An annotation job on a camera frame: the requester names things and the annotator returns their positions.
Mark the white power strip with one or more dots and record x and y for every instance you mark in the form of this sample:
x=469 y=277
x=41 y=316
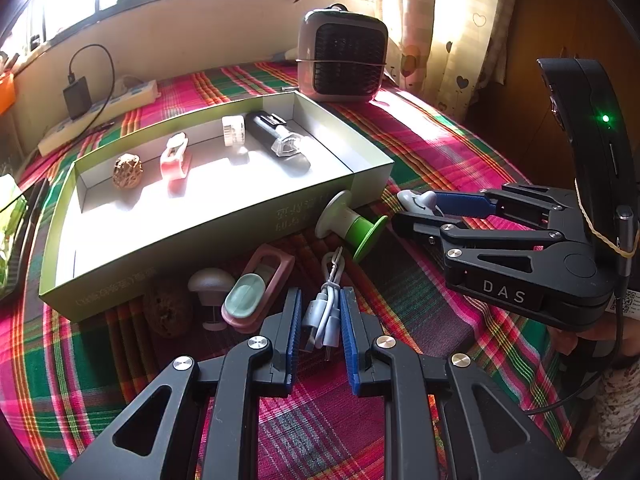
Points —
x=100 y=112

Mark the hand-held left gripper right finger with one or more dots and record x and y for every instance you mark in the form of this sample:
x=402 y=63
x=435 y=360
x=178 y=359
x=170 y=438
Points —
x=350 y=340

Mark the black bike light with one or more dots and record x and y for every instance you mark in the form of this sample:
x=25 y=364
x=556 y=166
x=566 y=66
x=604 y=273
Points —
x=275 y=135

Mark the person's right hand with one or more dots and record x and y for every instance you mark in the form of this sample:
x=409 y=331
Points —
x=570 y=342

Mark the grey dome gadget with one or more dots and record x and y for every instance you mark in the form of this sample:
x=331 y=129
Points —
x=412 y=200

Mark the white ribbed bottle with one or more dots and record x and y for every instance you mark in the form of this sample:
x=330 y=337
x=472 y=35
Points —
x=232 y=130

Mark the green cardboard box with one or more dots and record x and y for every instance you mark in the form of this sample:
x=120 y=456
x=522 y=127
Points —
x=200 y=255

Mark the green spool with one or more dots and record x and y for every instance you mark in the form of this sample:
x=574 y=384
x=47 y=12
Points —
x=357 y=227

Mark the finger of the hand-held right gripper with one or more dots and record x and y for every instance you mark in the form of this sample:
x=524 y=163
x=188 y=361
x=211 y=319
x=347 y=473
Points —
x=465 y=203
x=480 y=237

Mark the carved walnut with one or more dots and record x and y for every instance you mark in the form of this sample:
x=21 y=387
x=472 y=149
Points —
x=167 y=305
x=127 y=170

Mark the person's right forearm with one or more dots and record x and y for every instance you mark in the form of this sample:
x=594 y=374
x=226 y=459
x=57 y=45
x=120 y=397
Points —
x=617 y=410

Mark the pink clip with teal pad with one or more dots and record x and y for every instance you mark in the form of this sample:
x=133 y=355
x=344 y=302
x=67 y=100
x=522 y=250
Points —
x=255 y=290

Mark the grey desk fan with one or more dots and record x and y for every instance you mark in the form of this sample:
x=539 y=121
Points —
x=345 y=55

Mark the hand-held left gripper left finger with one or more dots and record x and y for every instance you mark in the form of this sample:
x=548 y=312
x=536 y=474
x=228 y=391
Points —
x=292 y=340

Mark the black charger adapter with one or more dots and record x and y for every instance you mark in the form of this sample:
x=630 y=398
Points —
x=77 y=100

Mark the heart print curtain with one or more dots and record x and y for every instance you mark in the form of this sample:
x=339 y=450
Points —
x=450 y=20

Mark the grey mushroom-shaped gadget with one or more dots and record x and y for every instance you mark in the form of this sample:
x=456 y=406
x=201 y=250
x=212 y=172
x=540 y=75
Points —
x=210 y=285

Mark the orange tray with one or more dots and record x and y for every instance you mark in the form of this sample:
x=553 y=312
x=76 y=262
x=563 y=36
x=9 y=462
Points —
x=4 y=95

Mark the black flat device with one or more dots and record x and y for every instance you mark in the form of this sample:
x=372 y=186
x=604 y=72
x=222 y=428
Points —
x=35 y=205

